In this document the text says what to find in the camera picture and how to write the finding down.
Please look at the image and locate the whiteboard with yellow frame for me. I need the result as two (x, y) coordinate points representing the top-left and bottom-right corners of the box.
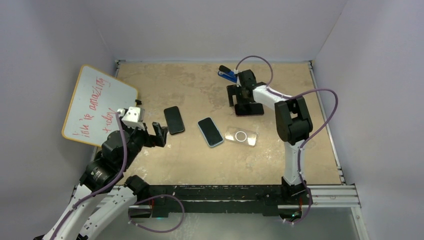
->
(61, 64), (138, 147)

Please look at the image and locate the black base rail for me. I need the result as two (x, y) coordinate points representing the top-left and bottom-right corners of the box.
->
(133, 184), (312, 219)

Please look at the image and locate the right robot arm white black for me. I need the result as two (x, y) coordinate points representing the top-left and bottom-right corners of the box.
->
(226, 69), (313, 204)

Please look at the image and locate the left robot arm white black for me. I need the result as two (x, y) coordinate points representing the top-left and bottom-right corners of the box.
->
(36, 120), (168, 240)

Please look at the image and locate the blue black stapler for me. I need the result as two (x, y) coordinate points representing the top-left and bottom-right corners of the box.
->
(217, 65), (238, 83)

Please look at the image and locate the black phone pink edge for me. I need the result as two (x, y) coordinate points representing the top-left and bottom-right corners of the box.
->
(234, 102), (264, 117)

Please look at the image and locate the black phone case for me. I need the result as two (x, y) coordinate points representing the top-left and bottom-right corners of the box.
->
(163, 105), (186, 136)

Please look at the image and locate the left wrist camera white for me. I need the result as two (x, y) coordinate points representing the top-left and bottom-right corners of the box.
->
(117, 106), (146, 131)

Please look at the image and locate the light blue phone case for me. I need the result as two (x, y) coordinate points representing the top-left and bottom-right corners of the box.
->
(197, 117), (225, 149)

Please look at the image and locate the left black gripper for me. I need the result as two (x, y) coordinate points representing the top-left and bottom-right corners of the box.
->
(119, 116), (168, 169)

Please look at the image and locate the clear magsafe phone case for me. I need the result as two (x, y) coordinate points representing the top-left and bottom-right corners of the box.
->
(224, 126), (258, 147)

